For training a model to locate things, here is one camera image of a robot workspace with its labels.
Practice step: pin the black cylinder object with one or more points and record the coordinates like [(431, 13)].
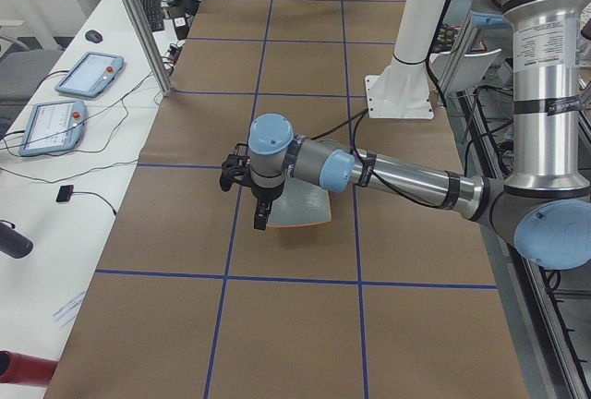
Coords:
[(13, 243)]

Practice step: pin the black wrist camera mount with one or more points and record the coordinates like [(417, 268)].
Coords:
[(235, 169)]

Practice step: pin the black keyboard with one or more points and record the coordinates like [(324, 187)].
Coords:
[(153, 13)]

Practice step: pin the lower teach pendant tablet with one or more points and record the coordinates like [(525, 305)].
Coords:
[(53, 127)]

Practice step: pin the black computer mouse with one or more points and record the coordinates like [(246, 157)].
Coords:
[(93, 36)]

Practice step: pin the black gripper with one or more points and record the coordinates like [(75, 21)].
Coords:
[(265, 194)]

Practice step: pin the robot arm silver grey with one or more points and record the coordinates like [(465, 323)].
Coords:
[(542, 208)]

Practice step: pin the aluminium frame post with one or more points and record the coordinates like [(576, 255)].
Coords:
[(142, 29)]

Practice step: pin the red cylinder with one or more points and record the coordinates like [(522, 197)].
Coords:
[(26, 370)]

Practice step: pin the small black box on cable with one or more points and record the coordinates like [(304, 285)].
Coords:
[(64, 194)]

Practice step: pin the grey square plate orange rim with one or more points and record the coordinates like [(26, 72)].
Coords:
[(303, 202)]

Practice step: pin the upper teach pendant tablet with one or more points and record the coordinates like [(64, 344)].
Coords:
[(91, 75)]

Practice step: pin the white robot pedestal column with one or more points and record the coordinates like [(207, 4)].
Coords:
[(401, 90)]

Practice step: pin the teach pendant tablet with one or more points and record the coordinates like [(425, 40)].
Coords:
[(53, 127), (91, 75)]

